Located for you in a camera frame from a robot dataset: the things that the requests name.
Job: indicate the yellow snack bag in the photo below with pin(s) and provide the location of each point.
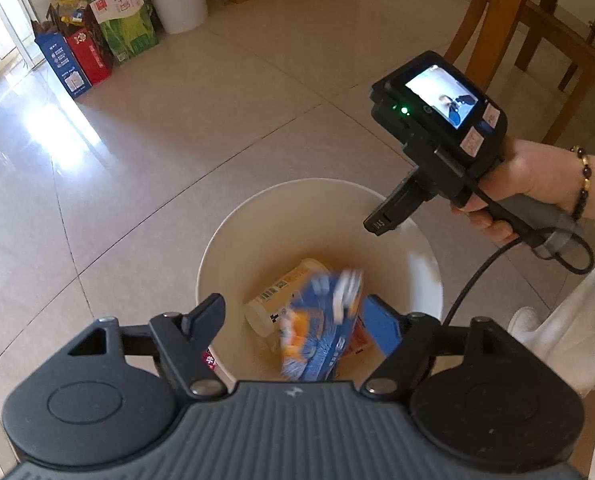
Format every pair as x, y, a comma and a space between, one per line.
72, 10

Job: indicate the white bucket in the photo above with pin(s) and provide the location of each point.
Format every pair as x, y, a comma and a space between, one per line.
180, 5

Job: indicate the wooden table leg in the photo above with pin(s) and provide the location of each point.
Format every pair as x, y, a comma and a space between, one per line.
497, 20

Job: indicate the blue cardboard box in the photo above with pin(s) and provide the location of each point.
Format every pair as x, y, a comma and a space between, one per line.
62, 67

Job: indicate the person's right hand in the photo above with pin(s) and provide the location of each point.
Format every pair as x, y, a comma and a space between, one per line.
532, 170

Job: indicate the red sachet packet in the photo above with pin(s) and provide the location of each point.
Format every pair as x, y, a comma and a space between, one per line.
211, 361

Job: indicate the green cardboard box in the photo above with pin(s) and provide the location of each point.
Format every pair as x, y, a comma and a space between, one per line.
127, 35

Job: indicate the white plastic bin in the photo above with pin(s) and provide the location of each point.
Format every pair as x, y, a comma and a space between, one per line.
327, 220

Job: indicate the white slipper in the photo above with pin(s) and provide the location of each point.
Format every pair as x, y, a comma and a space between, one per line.
525, 322

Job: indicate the white garment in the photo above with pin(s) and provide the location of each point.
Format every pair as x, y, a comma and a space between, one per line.
587, 310

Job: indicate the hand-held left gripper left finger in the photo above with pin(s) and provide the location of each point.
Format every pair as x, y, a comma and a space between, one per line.
207, 317

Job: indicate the wooden chair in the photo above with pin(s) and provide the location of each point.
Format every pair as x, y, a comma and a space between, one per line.
567, 35

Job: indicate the large blue juice carton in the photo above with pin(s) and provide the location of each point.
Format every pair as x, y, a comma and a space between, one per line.
317, 345

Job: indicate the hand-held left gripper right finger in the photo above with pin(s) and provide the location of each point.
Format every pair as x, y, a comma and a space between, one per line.
382, 325

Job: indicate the cup with yellow lid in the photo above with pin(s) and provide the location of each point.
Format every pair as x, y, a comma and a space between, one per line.
277, 300

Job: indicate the red cardboard box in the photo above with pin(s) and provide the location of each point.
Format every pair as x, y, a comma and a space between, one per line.
90, 57

